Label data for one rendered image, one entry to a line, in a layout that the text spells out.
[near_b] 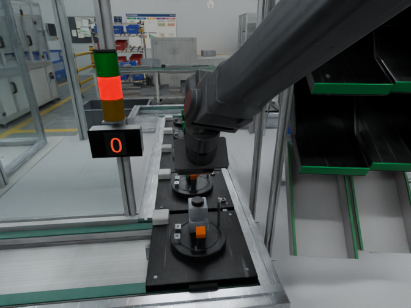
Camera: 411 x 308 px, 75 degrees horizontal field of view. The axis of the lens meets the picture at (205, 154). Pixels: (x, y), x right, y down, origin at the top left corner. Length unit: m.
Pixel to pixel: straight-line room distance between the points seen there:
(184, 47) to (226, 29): 3.63
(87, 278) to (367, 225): 0.68
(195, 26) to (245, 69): 10.74
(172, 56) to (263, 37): 7.56
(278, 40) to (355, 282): 0.72
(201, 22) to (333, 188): 10.49
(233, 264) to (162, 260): 0.16
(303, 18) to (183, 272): 0.55
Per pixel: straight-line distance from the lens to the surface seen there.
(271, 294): 0.64
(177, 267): 0.65
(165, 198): 0.87
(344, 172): 0.60
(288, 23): 0.23
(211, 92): 0.33
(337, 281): 0.84
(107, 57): 0.64
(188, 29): 10.99
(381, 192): 0.80
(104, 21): 0.68
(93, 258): 0.80
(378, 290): 0.87
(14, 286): 0.81
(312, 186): 0.71
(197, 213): 0.63
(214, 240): 0.68
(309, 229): 0.69
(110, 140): 0.68
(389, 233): 0.78
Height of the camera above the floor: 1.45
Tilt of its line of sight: 24 degrees down
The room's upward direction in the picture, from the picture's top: straight up
